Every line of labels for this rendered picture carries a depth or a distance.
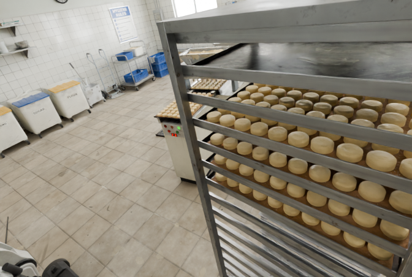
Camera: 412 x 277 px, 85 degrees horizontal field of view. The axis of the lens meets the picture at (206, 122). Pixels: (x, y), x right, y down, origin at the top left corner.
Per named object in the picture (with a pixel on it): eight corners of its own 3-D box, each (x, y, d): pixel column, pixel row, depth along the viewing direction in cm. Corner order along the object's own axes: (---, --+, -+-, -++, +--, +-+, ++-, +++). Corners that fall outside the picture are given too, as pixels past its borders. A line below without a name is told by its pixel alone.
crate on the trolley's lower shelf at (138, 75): (138, 75, 650) (137, 68, 641) (149, 75, 634) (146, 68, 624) (125, 83, 608) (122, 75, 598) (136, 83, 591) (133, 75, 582)
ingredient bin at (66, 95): (71, 124, 472) (53, 90, 435) (58, 119, 508) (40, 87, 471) (94, 112, 508) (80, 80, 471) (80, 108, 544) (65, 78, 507)
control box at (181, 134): (167, 133, 232) (164, 121, 225) (186, 136, 221) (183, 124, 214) (165, 135, 229) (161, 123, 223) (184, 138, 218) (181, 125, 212)
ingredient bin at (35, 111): (39, 140, 427) (16, 104, 390) (26, 134, 462) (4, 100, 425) (67, 126, 464) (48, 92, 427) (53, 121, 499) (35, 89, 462)
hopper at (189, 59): (192, 59, 290) (189, 48, 283) (232, 57, 264) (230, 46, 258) (179, 66, 269) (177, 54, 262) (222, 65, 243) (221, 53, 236)
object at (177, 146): (203, 147, 320) (192, 89, 277) (225, 151, 304) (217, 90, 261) (177, 181, 268) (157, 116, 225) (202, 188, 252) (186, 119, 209)
